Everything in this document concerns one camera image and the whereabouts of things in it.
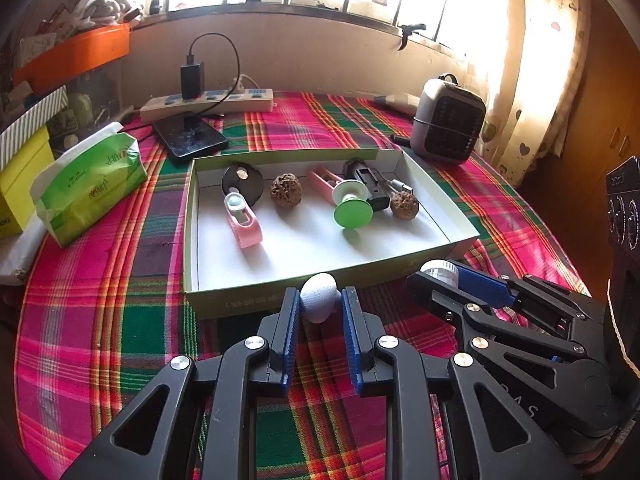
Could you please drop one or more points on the green white cardboard box tray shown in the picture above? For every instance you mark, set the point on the green white cardboard box tray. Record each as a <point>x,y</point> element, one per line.
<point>221,279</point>

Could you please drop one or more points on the white round knob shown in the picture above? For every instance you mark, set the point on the white round knob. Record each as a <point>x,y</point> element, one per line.
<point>319,298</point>

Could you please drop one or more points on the brown walnut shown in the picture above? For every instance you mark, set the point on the brown walnut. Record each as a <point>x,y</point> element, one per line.
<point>286,191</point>
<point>404,205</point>

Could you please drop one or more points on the black rectangular device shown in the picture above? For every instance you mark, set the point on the black rectangular device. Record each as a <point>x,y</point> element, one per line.
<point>378,198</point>

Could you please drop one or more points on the black charger adapter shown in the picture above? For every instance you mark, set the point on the black charger adapter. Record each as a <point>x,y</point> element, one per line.
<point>191,78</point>

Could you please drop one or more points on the small silver usb stick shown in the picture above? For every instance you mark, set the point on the small silver usb stick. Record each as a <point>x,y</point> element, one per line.
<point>399,186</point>

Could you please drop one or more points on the black smartphone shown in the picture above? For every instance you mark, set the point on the black smartphone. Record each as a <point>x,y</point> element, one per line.
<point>187,136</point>

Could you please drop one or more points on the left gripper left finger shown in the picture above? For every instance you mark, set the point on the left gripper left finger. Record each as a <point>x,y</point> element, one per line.
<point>197,419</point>

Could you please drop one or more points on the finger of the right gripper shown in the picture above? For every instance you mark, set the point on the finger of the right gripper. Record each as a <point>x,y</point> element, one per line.
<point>471,317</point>
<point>549,307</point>

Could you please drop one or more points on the white plug with cable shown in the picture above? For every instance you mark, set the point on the white plug with cable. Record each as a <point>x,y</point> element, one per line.
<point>244,82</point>

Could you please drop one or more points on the small white round jar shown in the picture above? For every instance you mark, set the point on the small white round jar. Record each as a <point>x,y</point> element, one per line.
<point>443,270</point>

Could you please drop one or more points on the black window latch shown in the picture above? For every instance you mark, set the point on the black window latch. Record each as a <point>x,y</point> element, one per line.
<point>407,31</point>

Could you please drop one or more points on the orange plastic bin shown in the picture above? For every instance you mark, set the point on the orange plastic bin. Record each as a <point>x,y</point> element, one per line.
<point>74,57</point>

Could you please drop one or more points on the green tissue pack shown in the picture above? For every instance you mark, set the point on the green tissue pack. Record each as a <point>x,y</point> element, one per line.
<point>86,182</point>

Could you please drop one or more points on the striped grey white box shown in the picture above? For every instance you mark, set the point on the striped grey white box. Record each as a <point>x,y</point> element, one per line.
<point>19,132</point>

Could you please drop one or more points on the white power strip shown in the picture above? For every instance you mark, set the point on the white power strip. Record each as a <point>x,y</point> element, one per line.
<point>209,103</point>

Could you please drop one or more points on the yellow cardboard box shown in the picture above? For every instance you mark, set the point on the yellow cardboard box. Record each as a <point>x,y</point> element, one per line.
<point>16,204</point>

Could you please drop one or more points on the white flat package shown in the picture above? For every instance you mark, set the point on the white flat package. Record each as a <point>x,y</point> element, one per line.
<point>18,253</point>

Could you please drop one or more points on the small grey desk heater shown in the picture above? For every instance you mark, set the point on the small grey desk heater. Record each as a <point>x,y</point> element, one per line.
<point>447,121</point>

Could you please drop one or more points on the black oval disc with buttons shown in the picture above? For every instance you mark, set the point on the black oval disc with buttons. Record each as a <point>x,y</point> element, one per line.
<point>244,179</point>

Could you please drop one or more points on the grey white tube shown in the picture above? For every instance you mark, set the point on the grey white tube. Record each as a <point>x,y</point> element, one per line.
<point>403,103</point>

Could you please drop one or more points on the pink clip with mint cap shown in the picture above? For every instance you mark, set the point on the pink clip with mint cap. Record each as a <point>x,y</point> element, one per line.
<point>242,220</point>

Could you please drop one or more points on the heart pattern curtain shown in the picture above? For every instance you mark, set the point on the heart pattern curtain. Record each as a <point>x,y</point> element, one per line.
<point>527,57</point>

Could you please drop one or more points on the green white spool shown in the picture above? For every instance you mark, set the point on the green white spool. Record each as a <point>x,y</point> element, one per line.
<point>352,209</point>

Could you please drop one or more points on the pink carabiner clip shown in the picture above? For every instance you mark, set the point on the pink carabiner clip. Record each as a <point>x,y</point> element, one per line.
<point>324,182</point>

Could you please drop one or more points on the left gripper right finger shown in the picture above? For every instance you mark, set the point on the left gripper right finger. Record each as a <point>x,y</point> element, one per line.
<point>443,414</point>

